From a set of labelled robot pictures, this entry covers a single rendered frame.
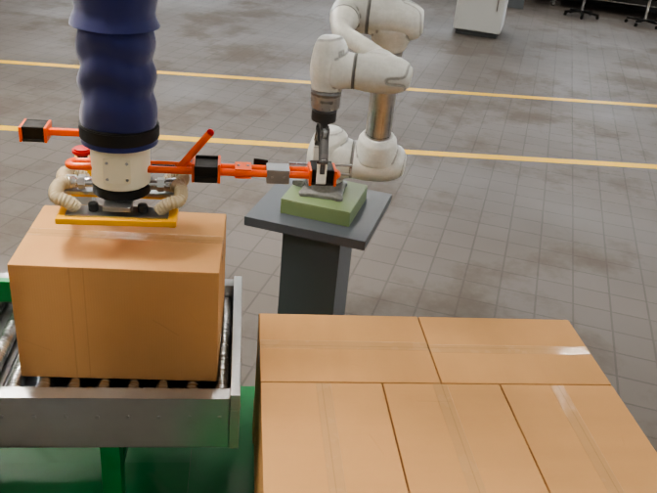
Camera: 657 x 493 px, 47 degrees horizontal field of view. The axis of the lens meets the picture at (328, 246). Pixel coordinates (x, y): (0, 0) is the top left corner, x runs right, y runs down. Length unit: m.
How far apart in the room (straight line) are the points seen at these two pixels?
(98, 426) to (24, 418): 0.21
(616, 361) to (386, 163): 1.62
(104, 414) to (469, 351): 1.25
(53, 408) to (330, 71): 1.26
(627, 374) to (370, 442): 1.87
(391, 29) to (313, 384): 1.23
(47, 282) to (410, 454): 1.16
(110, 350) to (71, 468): 0.71
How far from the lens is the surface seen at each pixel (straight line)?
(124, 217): 2.24
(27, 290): 2.34
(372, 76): 2.16
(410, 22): 2.68
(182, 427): 2.38
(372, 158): 2.95
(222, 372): 2.48
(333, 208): 2.97
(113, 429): 2.41
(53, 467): 3.01
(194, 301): 2.27
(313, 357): 2.57
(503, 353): 2.76
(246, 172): 2.27
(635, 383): 3.82
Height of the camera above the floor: 2.07
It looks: 28 degrees down
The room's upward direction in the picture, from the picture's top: 6 degrees clockwise
